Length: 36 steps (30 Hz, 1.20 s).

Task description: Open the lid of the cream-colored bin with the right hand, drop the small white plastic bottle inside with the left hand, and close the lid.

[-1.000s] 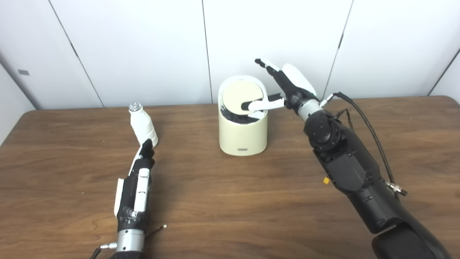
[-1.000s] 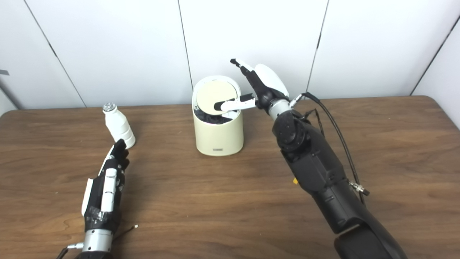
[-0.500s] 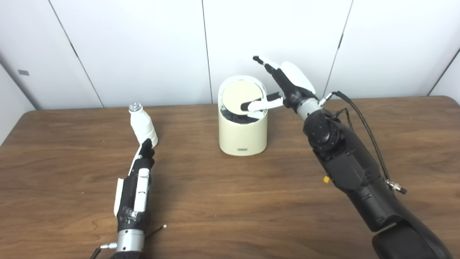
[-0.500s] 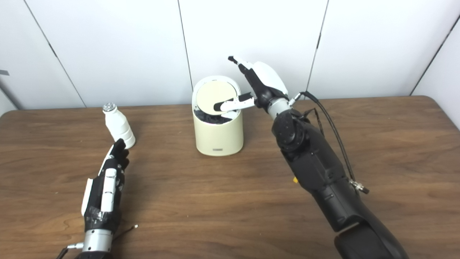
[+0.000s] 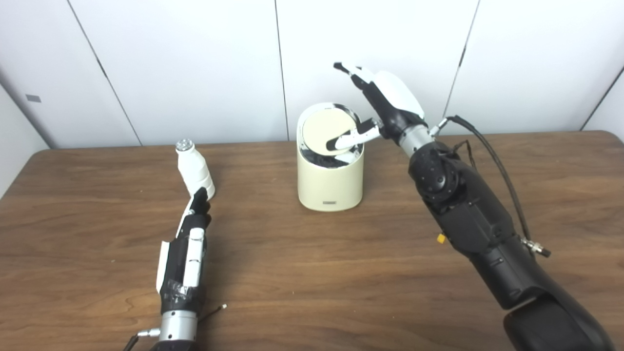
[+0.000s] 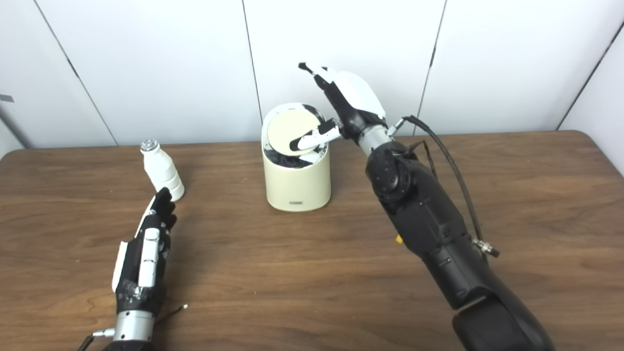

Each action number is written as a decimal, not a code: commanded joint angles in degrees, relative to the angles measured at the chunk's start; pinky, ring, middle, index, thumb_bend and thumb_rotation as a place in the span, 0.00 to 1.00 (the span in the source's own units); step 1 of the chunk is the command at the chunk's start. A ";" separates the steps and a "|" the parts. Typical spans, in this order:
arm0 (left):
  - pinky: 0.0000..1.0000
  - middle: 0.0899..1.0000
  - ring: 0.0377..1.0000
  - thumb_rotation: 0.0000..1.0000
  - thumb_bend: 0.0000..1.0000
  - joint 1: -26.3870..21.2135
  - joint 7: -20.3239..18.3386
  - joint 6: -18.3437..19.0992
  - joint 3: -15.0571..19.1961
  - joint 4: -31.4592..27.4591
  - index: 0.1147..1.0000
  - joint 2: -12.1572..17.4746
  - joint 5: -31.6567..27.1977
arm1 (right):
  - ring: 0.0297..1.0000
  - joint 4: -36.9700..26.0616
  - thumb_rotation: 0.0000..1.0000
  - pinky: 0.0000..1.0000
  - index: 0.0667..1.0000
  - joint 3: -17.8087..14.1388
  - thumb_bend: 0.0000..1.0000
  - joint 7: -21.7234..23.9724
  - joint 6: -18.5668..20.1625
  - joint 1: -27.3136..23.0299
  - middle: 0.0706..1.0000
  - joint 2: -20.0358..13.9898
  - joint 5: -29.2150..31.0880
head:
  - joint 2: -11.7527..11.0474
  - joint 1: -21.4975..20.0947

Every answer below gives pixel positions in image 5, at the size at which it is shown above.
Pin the cream-colored bin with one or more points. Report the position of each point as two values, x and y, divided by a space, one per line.
331 185

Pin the small gray wall plate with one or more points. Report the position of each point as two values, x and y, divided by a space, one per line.
33 98

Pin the round cream bin lid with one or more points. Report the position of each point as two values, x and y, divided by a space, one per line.
324 129

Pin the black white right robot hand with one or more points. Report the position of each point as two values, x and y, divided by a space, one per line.
390 97

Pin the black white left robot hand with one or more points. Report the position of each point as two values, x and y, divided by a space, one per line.
187 253

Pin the small white plastic bottle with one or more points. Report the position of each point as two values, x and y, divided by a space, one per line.
195 168

